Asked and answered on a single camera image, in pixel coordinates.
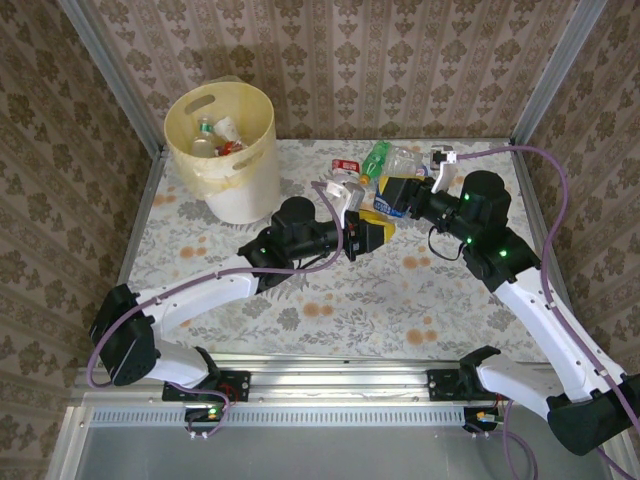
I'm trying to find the blue label white cap bottle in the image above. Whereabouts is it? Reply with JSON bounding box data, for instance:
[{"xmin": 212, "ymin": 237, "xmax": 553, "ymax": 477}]
[{"xmin": 372, "ymin": 189, "xmax": 412, "ymax": 220}]

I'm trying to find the crushed white red print bottle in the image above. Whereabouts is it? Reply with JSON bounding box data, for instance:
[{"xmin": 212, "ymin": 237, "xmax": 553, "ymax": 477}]
[{"xmin": 213, "ymin": 114, "xmax": 242, "ymax": 145}]

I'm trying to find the clear bottle small green label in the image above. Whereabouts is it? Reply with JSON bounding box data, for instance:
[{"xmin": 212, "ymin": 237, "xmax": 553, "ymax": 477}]
[{"xmin": 191, "ymin": 117, "xmax": 217, "ymax": 157}]

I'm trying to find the cream plastic bin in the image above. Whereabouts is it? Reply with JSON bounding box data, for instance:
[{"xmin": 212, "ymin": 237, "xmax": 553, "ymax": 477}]
[{"xmin": 163, "ymin": 82, "xmax": 281, "ymax": 225}]

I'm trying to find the clear bottle purple label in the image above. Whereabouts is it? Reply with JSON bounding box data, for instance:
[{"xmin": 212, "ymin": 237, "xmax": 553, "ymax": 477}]
[{"xmin": 387, "ymin": 144, "xmax": 429, "ymax": 177}]

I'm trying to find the green plastic bottle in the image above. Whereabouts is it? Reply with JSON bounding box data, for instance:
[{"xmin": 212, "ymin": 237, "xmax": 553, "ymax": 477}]
[{"xmin": 358, "ymin": 140, "xmax": 396, "ymax": 186}]

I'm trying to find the floral fern print tablecloth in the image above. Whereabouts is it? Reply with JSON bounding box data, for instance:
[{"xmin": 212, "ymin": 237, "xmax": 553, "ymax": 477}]
[{"xmin": 119, "ymin": 137, "xmax": 571, "ymax": 362}]

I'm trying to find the black controller board green light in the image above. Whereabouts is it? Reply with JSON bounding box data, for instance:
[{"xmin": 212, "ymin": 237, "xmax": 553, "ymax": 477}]
[{"xmin": 185, "ymin": 403, "xmax": 236, "ymax": 426}]

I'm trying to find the black controller board orange plug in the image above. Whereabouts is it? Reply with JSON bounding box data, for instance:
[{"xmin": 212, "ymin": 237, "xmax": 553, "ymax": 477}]
[{"xmin": 463, "ymin": 407, "xmax": 507, "ymax": 435}]

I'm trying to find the thin black right gripper cable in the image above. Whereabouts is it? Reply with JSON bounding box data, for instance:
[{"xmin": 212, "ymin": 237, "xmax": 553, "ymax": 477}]
[{"xmin": 428, "ymin": 227, "xmax": 465, "ymax": 261}]

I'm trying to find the aluminium table side frame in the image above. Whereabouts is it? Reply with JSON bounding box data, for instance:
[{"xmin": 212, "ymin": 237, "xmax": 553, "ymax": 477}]
[
  {"xmin": 117, "ymin": 147, "xmax": 169, "ymax": 281},
  {"xmin": 508, "ymin": 139, "xmax": 589, "ymax": 354}
]

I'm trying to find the aluminium frame post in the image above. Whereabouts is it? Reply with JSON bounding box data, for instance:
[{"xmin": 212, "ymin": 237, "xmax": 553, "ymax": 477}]
[
  {"xmin": 58, "ymin": 0, "xmax": 169, "ymax": 157},
  {"xmin": 509, "ymin": 0, "xmax": 609, "ymax": 149}
]

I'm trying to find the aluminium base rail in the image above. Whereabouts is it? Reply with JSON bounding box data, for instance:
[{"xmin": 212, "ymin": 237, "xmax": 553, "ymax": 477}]
[{"xmin": 74, "ymin": 355, "xmax": 609, "ymax": 407}]

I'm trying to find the grey slotted cable duct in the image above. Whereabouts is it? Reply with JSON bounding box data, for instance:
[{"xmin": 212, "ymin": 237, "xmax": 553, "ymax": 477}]
[{"xmin": 89, "ymin": 405, "xmax": 469, "ymax": 427}]

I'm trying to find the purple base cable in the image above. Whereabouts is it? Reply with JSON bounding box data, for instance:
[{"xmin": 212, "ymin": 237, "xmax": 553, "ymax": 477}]
[
  {"xmin": 472, "ymin": 399, "xmax": 540, "ymax": 480},
  {"xmin": 187, "ymin": 388, "xmax": 237, "ymax": 441}
]

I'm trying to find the grey metal base plate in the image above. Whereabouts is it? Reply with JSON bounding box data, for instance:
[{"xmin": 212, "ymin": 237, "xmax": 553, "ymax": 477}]
[{"xmin": 47, "ymin": 405, "xmax": 640, "ymax": 480}]

